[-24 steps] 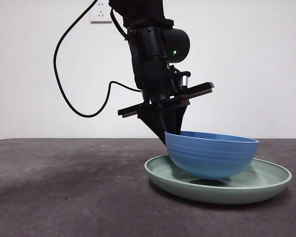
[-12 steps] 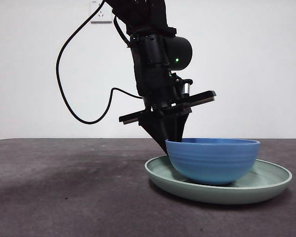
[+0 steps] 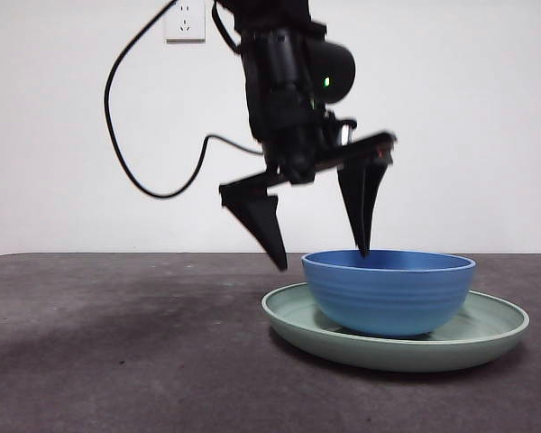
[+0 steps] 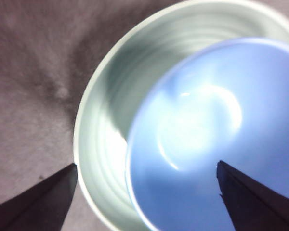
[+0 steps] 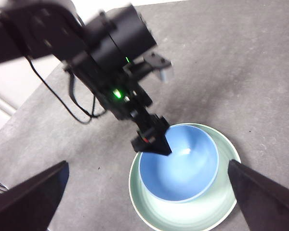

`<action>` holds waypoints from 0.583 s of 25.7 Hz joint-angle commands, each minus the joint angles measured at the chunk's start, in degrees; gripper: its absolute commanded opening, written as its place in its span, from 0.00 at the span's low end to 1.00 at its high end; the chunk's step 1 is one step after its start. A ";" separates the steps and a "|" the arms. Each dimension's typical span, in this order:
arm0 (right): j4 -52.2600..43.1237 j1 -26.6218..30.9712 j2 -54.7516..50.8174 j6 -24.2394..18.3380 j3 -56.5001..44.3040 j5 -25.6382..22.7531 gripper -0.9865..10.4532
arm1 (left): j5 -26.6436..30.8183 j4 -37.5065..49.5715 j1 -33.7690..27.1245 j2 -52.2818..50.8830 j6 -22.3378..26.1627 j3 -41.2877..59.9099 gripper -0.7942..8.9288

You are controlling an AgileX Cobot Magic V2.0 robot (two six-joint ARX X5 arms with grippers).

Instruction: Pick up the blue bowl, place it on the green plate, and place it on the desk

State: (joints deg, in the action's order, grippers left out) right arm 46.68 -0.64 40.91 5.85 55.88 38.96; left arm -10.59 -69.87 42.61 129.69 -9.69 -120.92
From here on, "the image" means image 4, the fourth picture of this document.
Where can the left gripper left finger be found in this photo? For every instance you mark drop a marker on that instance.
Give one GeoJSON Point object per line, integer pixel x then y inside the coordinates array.
{"type": "Point", "coordinates": [38, 207]}

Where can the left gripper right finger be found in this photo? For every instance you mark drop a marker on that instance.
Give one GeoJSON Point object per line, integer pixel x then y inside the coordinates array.
{"type": "Point", "coordinates": [255, 207]}

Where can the blue ribbed bowl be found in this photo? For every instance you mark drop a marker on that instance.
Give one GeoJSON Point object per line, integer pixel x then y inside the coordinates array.
{"type": "Point", "coordinates": [207, 115]}

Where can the green round plate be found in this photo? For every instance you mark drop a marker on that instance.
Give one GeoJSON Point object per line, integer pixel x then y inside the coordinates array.
{"type": "Point", "coordinates": [98, 108]}

